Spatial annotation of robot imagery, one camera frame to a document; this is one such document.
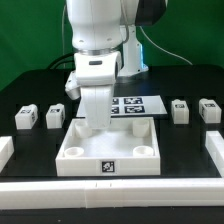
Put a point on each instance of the white obstacle block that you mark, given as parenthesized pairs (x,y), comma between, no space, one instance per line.
(214,144)
(6,150)

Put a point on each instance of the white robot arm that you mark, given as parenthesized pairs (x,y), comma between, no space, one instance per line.
(106,50)

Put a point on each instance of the white square tabletop with sockets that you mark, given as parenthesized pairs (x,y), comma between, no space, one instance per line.
(127,147)

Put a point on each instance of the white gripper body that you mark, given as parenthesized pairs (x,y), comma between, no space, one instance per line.
(97,101)

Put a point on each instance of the white front obstacle rail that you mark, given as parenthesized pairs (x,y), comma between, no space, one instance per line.
(112,193)

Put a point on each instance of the white sheet with fiducial markers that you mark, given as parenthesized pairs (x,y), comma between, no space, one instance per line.
(138,106)

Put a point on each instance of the white right obstacle block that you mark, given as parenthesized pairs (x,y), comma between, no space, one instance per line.
(214,144)

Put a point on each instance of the white left obstacle block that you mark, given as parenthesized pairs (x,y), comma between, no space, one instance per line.
(6,150)

